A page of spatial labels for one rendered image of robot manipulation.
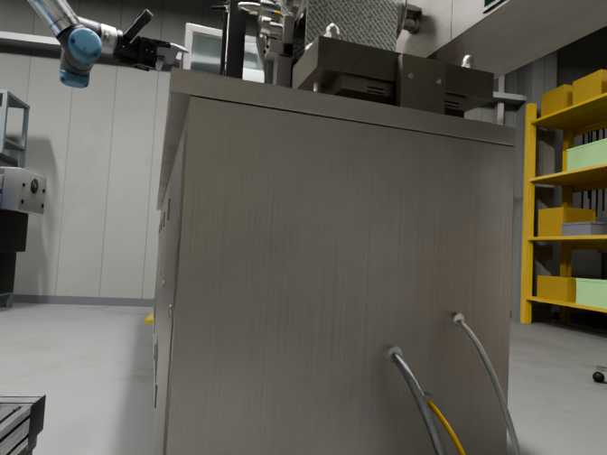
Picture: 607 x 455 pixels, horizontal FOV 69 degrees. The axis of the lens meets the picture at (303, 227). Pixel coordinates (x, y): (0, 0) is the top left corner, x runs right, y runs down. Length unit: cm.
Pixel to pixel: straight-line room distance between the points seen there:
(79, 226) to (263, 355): 422
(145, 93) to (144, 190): 99
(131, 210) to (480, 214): 413
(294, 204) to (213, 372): 29
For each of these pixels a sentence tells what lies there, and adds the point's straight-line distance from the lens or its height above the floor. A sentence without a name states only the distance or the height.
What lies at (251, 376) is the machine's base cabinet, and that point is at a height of 43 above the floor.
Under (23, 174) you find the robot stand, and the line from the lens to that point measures 112.
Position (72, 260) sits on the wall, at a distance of 488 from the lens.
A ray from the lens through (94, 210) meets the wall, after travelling 484.
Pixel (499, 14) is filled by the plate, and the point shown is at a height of 114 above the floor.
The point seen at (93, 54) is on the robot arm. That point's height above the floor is 109.
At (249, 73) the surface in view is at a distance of 218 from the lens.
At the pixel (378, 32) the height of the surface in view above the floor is 117.
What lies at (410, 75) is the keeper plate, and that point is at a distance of 93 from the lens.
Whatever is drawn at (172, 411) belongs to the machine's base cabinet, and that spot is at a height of 38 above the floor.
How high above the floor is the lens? 63
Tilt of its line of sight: 3 degrees up
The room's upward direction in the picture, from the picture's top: 3 degrees clockwise
